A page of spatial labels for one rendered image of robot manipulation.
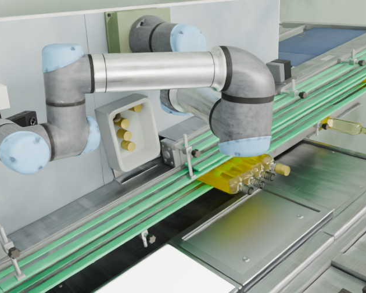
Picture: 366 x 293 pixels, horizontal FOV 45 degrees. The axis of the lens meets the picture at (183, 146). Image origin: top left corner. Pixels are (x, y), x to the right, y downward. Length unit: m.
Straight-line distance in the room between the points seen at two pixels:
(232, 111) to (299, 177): 0.98
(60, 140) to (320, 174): 1.29
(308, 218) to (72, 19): 1.01
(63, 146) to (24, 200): 0.64
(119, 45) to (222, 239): 0.72
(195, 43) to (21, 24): 0.50
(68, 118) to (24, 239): 0.66
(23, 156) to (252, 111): 0.46
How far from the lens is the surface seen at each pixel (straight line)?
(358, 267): 1.46
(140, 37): 1.42
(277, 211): 1.64
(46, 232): 1.44
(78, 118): 0.87
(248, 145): 0.97
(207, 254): 1.47
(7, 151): 0.82
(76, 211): 1.49
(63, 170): 1.50
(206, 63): 0.91
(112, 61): 0.86
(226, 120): 0.97
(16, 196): 1.47
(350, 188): 1.83
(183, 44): 1.30
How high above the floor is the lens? 2.03
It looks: 46 degrees down
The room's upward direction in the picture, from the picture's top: 110 degrees clockwise
